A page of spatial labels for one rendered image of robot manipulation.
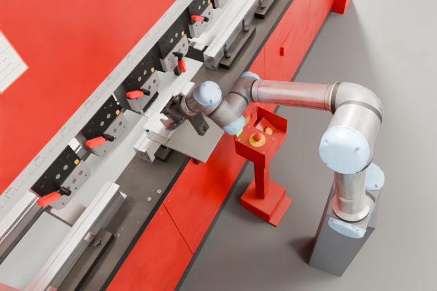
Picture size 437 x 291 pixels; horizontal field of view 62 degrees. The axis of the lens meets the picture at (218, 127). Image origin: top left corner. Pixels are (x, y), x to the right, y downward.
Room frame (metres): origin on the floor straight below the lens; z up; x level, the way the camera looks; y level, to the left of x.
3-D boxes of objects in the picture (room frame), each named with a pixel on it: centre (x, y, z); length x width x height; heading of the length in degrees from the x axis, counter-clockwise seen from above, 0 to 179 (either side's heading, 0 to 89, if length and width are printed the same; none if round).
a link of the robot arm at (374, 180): (0.51, -0.46, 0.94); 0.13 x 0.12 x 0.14; 142
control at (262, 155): (0.91, -0.19, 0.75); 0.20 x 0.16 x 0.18; 137
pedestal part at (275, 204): (0.89, -0.21, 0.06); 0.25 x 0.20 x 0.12; 47
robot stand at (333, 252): (0.52, -0.47, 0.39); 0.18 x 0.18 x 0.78; 60
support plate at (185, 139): (0.83, 0.12, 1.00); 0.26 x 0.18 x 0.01; 53
